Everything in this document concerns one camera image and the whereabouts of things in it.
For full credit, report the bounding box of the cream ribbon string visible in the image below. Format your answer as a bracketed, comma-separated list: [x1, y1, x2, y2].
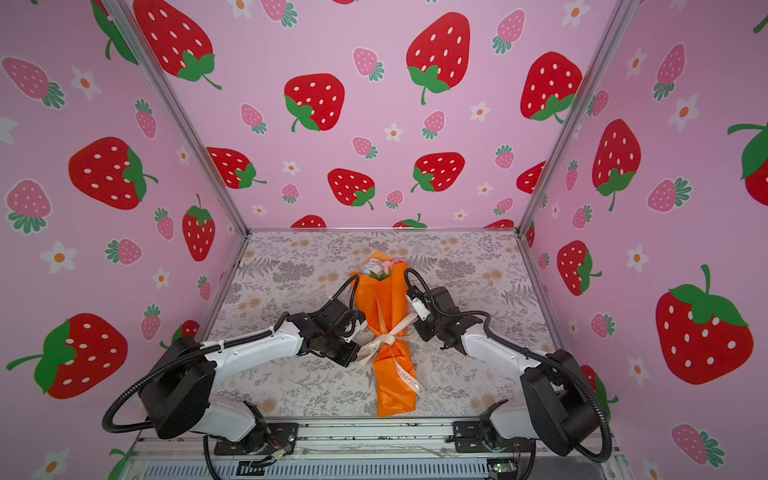
[353, 311, 426, 398]

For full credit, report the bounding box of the orange wrapping paper sheet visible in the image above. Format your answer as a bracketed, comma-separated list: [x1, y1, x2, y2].
[355, 251, 424, 417]

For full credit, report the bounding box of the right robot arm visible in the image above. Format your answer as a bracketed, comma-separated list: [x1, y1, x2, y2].
[406, 287, 613, 463]

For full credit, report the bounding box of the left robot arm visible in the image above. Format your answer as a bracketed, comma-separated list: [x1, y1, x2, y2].
[101, 299, 366, 442]

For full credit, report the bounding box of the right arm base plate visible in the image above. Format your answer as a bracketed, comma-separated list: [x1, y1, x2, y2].
[445, 420, 534, 454]

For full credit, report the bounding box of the aluminium front rail frame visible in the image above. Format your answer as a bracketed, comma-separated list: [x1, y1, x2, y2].
[112, 417, 633, 479]

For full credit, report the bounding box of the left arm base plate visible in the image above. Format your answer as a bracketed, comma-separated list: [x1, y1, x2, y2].
[214, 422, 299, 456]

